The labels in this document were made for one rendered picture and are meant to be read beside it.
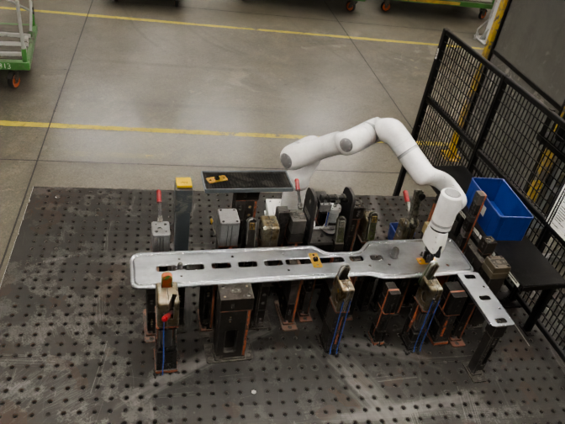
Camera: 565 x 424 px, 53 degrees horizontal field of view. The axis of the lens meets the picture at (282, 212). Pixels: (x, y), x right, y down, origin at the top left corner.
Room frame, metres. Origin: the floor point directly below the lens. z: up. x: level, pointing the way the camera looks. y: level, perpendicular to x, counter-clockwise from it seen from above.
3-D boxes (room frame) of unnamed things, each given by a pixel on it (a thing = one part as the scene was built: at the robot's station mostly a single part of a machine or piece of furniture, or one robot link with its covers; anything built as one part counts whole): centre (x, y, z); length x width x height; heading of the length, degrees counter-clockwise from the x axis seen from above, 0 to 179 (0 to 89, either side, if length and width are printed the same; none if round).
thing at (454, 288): (1.75, -0.73, 0.84); 0.11 x 0.10 x 0.28; 19
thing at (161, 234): (1.71, 0.45, 0.88); 0.11 x 0.10 x 0.36; 19
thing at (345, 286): (1.60, -0.27, 0.87); 0.12 x 0.09 x 0.35; 19
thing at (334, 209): (1.98, -0.19, 0.94); 0.18 x 0.13 x 0.49; 109
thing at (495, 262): (1.87, -0.90, 0.88); 0.08 x 0.08 x 0.36; 19
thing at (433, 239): (1.85, -0.62, 1.14); 0.10 x 0.07 x 0.11; 19
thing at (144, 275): (1.74, -0.14, 1.00); 1.38 x 0.22 x 0.02; 109
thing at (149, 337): (1.54, 0.43, 0.84); 0.18 x 0.06 x 0.29; 19
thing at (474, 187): (2.21, -0.95, 1.10); 0.30 x 0.17 x 0.13; 14
